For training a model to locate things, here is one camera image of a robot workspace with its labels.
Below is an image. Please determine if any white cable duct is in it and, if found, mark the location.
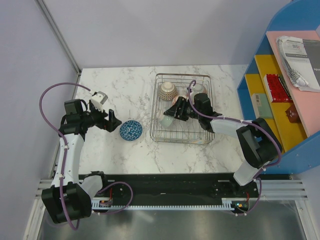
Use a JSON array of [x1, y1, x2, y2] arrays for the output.
[[91, 197, 250, 213]]

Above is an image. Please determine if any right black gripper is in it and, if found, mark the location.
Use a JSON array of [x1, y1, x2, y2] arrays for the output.
[[163, 96, 202, 122]]

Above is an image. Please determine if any aluminium rail frame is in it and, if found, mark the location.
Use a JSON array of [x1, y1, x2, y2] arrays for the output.
[[34, 178, 310, 202]]

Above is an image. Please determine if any red patterned box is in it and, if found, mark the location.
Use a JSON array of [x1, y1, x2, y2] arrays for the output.
[[263, 74, 293, 103]]

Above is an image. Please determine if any metal wire dish rack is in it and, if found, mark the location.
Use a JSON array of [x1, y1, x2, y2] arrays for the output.
[[150, 73, 219, 144]]

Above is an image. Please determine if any spiral bound booklet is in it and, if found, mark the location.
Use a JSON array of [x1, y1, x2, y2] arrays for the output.
[[276, 36, 320, 93]]

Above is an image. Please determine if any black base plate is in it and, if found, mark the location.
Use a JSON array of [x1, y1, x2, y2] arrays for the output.
[[99, 173, 259, 204]]

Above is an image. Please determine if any blue wooden shelf unit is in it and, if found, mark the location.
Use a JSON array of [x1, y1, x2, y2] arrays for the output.
[[236, 0, 320, 175]]

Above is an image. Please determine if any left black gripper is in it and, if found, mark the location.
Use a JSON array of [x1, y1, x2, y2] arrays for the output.
[[80, 102, 121, 133]]

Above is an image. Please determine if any blue triangle pattern bowl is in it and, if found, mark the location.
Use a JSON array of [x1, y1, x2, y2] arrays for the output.
[[119, 120, 143, 142]]

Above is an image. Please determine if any leaf pattern bowl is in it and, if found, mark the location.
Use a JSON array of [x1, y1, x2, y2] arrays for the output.
[[191, 83, 207, 94]]

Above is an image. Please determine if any pale green ribbed bowl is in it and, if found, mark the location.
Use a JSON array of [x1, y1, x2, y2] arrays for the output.
[[156, 109, 174, 128]]

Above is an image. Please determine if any aluminium corner profile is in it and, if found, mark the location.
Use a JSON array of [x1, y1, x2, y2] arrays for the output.
[[35, 0, 82, 76]]

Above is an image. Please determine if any brown square pattern bowl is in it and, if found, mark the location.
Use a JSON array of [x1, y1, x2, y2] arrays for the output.
[[158, 81, 179, 101]]

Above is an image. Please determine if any brown small toy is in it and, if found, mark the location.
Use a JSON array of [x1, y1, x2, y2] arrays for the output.
[[285, 104, 301, 123]]

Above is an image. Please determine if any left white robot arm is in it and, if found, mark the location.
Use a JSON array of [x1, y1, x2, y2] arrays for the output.
[[41, 96, 122, 224]]

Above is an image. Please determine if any orange floral bowl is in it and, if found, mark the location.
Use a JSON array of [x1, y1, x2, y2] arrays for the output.
[[172, 95, 188, 106]]

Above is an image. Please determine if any pale green box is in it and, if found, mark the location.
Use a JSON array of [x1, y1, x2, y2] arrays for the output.
[[251, 93, 274, 119]]

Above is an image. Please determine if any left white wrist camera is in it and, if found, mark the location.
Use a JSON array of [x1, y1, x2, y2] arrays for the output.
[[90, 91, 108, 112]]

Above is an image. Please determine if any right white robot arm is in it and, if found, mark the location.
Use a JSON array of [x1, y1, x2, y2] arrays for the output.
[[162, 93, 283, 197]]

